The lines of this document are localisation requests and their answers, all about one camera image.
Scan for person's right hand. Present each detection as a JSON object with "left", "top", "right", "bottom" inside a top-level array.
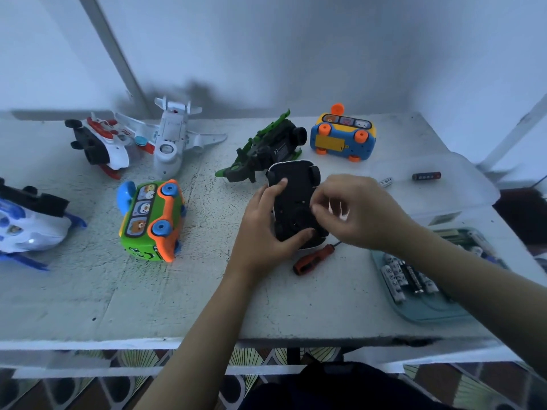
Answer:
[{"left": 309, "top": 173, "right": 420, "bottom": 253}]

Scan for person's left hand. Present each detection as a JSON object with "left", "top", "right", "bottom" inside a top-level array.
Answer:
[{"left": 226, "top": 177, "right": 316, "bottom": 282}]

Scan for black white toy car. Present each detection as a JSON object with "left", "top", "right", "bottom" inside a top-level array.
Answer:
[{"left": 266, "top": 161, "right": 330, "bottom": 249}]

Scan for red screwdriver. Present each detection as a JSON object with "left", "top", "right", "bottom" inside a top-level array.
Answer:
[{"left": 292, "top": 240, "right": 343, "bottom": 277}]

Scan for yellow orange toy car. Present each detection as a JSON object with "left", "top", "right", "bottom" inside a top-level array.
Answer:
[{"left": 309, "top": 103, "right": 378, "bottom": 163}]

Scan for pile of batteries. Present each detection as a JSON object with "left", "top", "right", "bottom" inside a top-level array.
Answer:
[{"left": 380, "top": 230, "right": 497, "bottom": 304}]

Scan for dark green toy helicopter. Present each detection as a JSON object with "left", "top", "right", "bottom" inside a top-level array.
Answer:
[{"left": 214, "top": 110, "right": 309, "bottom": 185}]

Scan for clear plastic container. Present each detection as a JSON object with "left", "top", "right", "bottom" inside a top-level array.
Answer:
[{"left": 368, "top": 151, "right": 502, "bottom": 226}]

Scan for green orange toy car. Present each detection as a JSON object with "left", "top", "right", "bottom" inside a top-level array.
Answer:
[{"left": 117, "top": 178, "right": 186, "bottom": 264}]

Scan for teal container lid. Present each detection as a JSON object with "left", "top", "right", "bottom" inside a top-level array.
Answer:
[{"left": 370, "top": 226, "right": 509, "bottom": 325}]

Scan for white toy airplane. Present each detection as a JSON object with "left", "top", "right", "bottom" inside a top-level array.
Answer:
[{"left": 115, "top": 96, "right": 228, "bottom": 180}]

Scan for dark brown storage box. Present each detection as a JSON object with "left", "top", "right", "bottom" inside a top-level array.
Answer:
[{"left": 496, "top": 187, "right": 547, "bottom": 248}]

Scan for red white toy vehicle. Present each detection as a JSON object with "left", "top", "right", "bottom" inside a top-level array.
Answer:
[{"left": 65, "top": 113, "right": 155, "bottom": 181}]

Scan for white blue toy vehicle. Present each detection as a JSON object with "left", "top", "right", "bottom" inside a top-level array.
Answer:
[{"left": 0, "top": 177, "right": 88, "bottom": 272}]

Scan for person's right forearm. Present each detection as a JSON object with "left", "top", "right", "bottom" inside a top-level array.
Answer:
[{"left": 397, "top": 222, "right": 547, "bottom": 376}]

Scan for person's left forearm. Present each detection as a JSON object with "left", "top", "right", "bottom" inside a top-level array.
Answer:
[{"left": 135, "top": 269, "right": 262, "bottom": 410}]

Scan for person's dark trousers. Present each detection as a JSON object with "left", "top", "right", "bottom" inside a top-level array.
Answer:
[{"left": 239, "top": 361, "right": 454, "bottom": 410}]

